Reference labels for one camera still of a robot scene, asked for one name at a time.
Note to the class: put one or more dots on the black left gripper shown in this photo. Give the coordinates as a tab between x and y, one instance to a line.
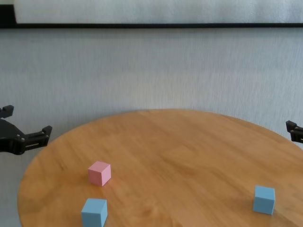
9	139

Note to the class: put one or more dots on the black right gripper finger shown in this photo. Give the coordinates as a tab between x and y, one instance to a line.
296	132

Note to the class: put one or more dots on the blue cube block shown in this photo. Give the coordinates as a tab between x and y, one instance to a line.
264	201
93	214

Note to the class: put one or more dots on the pink cube block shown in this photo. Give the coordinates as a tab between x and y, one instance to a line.
98	175

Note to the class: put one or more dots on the black wall rail strip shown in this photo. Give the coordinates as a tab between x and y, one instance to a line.
151	25

